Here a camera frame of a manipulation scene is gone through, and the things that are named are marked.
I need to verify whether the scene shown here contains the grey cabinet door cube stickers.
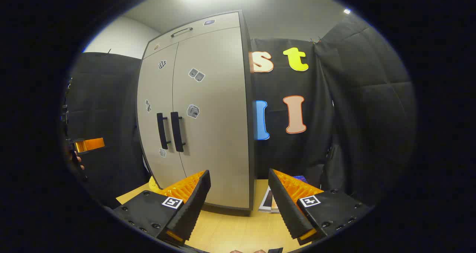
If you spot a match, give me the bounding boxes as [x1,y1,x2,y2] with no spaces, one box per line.
[172,27,250,209]

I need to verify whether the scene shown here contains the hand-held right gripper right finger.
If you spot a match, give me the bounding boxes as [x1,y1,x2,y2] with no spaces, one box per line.
[268,168,372,246]

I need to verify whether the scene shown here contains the black door handle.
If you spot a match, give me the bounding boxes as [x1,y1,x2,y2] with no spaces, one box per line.
[157,113,171,150]
[170,111,185,153]

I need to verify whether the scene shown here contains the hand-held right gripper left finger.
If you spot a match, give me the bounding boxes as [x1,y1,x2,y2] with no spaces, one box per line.
[112,170,211,245]

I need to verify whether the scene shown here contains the grey cabinet door checkered sticker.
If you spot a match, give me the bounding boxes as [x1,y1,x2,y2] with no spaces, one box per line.
[137,43,186,189]

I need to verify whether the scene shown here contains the black backdrop cloth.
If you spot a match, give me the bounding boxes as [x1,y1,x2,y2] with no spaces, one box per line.
[65,15,416,209]

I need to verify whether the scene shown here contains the white magazine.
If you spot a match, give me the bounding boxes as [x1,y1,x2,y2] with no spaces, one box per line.
[258,186,280,214]

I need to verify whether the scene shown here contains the grey double-door shoe cabinet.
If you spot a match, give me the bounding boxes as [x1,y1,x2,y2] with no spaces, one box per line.
[136,10,257,211]

